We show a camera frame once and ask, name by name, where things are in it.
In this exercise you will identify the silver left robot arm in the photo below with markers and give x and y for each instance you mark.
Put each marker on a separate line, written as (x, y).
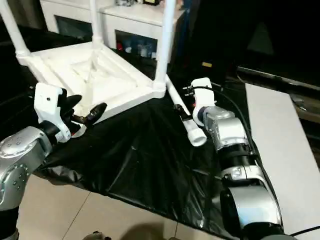
(22, 160)

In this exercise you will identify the small yellow label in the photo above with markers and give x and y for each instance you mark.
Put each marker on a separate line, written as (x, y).
(207, 64)

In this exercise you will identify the grey curtain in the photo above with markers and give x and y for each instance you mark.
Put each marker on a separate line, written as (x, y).
(27, 12)

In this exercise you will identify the white plastic table top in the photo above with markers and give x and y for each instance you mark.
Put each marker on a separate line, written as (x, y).
(115, 75)

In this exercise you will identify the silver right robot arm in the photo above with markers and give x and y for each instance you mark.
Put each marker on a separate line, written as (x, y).
(230, 140)

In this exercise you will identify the black cabinet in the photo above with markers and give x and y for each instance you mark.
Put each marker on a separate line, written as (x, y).
(260, 30)

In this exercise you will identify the shiny silver ornament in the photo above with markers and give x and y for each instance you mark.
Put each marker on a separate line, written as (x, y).
(125, 2)

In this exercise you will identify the black mat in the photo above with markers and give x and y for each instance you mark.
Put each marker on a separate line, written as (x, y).
(150, 160)

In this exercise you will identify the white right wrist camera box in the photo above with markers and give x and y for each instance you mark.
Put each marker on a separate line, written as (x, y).
(204, 97)

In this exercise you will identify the white sideboard with glass doors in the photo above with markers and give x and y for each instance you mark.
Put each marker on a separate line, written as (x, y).
(135, 25)

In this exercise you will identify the white plastic table leg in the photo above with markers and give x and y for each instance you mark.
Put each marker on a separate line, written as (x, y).
(196, 135)
(15, 30)
(96, 25)
(165, 40)

